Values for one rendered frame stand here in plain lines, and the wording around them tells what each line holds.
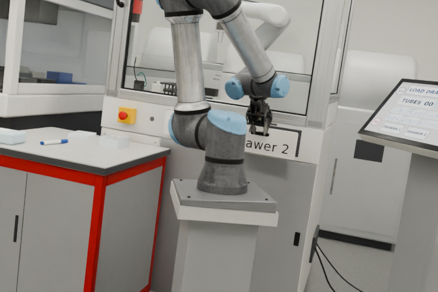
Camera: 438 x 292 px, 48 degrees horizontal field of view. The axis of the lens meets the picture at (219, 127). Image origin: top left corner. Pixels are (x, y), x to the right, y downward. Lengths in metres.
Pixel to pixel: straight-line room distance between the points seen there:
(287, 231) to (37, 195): 1.02
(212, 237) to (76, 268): 0.61
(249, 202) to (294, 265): 0.88
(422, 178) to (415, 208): 0.12
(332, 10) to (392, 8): 3.33
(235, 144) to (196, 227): 0.26
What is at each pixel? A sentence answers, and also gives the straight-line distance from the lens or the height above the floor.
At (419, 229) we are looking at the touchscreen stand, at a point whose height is 0.66.
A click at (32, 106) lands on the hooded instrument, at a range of 2.49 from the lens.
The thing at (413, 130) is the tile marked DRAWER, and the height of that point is 1.01.
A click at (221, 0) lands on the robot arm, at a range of 1.38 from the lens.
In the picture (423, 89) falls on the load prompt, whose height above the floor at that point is 1.16.
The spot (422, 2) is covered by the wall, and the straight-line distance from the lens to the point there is 5.45.
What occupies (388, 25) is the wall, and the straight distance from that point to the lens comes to 5.37.
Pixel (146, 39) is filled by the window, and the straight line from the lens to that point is 2.29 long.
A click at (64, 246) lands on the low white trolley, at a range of 1.85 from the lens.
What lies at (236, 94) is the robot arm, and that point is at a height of 1.06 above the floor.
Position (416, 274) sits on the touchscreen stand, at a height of 0.49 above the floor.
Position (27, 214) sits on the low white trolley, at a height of 0.53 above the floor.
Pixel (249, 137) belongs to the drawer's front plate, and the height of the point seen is 0.88.
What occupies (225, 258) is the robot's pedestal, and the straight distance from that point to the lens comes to 1.44.
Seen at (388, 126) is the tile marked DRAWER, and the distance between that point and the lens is 1.95.
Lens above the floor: 1.12
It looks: 6 degrees down
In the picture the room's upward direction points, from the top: 8 degrees clockwise
